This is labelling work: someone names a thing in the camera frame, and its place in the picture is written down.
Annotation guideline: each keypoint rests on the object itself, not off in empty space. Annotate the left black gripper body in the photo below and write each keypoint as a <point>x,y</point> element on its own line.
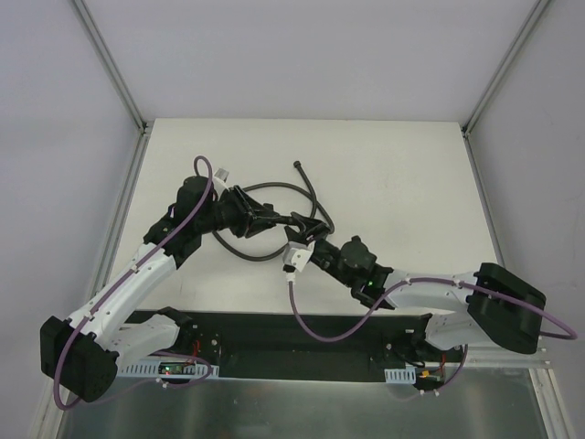
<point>247,213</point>

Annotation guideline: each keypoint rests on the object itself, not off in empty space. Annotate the right aluminium frame post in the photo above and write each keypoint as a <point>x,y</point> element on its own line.
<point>512,54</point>

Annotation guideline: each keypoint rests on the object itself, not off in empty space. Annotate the white cable duct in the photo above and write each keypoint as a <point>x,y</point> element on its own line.
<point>407,376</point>
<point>153,368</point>

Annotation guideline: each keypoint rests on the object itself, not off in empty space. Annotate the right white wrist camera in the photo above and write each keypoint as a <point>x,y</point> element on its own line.
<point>296,256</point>

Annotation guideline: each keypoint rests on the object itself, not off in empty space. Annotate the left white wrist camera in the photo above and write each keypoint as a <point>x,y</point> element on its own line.
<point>221,178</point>

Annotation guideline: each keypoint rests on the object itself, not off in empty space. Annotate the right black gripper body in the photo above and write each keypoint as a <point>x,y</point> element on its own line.
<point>312,240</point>

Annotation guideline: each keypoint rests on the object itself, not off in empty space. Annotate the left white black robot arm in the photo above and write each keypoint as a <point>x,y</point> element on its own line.
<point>84,352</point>

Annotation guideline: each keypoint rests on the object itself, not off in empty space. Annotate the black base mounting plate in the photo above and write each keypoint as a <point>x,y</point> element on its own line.
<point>275,347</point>

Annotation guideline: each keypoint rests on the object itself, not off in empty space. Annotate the right white cable duct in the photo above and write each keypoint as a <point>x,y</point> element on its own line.
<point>407,376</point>

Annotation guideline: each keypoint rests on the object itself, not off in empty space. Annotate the left white cable duct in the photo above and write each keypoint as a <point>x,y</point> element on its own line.
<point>153,368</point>

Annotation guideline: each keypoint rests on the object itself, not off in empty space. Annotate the left aluminium frame post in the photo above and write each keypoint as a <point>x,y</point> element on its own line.
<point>109,65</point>

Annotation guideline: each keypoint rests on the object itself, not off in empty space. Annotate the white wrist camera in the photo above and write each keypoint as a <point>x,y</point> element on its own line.
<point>296,256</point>
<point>221,178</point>

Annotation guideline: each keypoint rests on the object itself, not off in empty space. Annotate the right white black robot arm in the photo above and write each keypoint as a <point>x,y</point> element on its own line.
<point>488,304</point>

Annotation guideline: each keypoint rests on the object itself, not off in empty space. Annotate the aluminium frame post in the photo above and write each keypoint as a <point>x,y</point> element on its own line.
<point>512,54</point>
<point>109,65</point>

